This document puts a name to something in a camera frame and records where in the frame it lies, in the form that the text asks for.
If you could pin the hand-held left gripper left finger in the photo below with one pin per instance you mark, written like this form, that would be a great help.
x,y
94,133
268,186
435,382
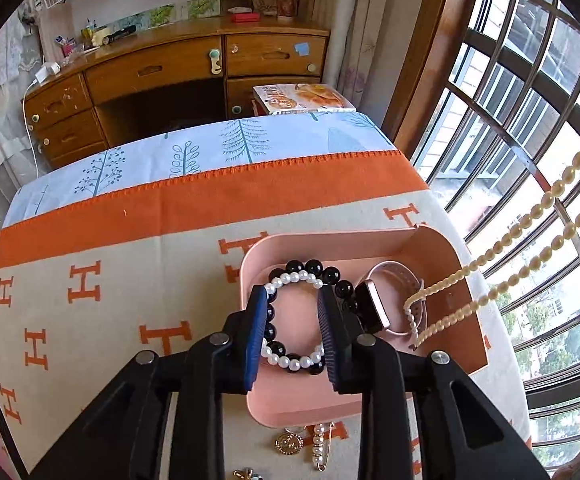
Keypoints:
x,y
252,340

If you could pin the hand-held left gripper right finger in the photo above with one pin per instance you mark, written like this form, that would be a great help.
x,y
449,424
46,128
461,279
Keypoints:
x,y
330,345

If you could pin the pink plastic tray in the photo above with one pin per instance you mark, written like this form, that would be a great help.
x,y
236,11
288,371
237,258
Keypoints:
x,y
295,320

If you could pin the pearl hair pin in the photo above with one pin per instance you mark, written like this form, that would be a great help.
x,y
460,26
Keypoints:
x,y
318,442

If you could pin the window grille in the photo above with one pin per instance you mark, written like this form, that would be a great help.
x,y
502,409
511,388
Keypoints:
x,y
520,75

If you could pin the pink smartwatch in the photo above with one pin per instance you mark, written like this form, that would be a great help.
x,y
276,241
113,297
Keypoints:
x,y
395,267

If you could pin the round gold pendant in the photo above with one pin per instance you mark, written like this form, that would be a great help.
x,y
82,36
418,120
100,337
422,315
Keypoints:
x,y
289,442

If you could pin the small gold charm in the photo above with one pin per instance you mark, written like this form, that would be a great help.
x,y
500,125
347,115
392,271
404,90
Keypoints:
x,y
245,474

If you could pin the orange patterned blanket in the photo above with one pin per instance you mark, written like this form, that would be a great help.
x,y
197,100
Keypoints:
x,y
119,210

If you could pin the blue tree print sheet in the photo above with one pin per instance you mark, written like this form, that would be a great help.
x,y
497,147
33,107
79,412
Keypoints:
x,y
144,155

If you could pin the floral curtain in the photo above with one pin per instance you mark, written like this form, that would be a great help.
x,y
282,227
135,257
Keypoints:
x,y
365,35

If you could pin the green child safety lock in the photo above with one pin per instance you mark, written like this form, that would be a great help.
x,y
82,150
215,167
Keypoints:
x,y
214,60

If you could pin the wooden desk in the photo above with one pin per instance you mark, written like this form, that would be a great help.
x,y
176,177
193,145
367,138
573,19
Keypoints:
x,y
169,65

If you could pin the blue sticky note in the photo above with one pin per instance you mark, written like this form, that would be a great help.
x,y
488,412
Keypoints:
x,y
301,49

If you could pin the flat red box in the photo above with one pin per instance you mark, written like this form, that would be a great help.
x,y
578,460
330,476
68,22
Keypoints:
x,y
246,17

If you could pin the black flashlight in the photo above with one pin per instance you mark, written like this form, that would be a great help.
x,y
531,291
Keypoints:
x,y
119,35

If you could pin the white charger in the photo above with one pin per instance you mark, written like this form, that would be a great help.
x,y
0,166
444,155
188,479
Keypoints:
x,y
45,72

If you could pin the green leaf wall stickers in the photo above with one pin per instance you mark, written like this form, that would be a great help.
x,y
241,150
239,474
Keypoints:
x,y
162,15

